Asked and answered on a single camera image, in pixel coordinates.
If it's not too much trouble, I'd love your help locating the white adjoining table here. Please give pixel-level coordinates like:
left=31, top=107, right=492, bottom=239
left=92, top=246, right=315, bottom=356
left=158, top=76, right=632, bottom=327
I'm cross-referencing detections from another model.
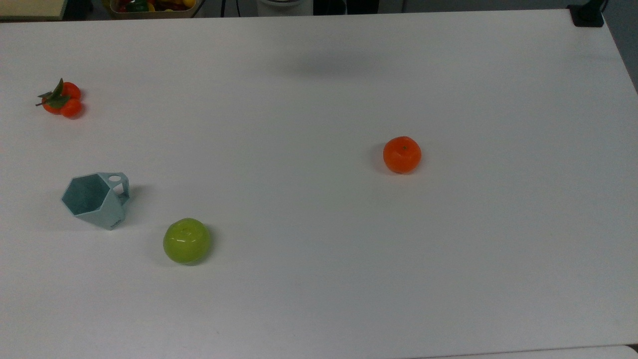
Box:
left=424, top=345, right=638, bottom=359

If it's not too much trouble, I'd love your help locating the tan fruit bin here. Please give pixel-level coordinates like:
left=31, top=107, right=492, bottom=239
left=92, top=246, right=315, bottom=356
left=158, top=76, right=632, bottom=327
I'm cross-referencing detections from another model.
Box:
left=102, top=0, right=204, bottom=19

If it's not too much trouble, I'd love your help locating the black box behind table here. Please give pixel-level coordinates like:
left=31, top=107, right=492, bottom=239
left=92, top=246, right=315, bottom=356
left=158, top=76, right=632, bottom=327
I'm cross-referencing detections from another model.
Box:
left=314, top=0, right=404, bottom=14

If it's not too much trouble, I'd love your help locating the teal hexagonal mug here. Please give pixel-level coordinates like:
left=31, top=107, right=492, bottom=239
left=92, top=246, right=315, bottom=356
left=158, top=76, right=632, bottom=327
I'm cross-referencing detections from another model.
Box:
left=61, top=172, right=131, bottom=231

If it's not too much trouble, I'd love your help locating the light wooden board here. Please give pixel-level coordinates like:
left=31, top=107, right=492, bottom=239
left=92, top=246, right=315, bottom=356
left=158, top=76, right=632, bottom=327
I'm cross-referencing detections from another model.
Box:
left=0, top=0, right=68, bottom=21

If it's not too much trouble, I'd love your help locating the single orange tangerine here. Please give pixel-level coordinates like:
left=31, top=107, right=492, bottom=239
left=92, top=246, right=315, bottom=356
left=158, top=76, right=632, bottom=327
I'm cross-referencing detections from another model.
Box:
left=383, top=136, right=422, bottom=175

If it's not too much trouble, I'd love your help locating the black corner table clamp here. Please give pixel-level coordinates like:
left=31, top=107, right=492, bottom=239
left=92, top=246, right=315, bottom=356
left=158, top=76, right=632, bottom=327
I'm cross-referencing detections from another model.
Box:
left=567, top=0, right=610, bottom=28

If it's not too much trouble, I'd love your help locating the green apple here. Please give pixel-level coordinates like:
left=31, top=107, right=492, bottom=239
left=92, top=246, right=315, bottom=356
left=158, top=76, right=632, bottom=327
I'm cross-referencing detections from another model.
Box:
left=163, top=218, right=212, bottom=265

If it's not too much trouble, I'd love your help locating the small oranges cluster with leaves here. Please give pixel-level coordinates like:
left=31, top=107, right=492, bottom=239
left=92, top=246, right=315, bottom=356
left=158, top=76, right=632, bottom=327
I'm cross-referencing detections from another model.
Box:
left=35, top=78, right=83, bottom=119

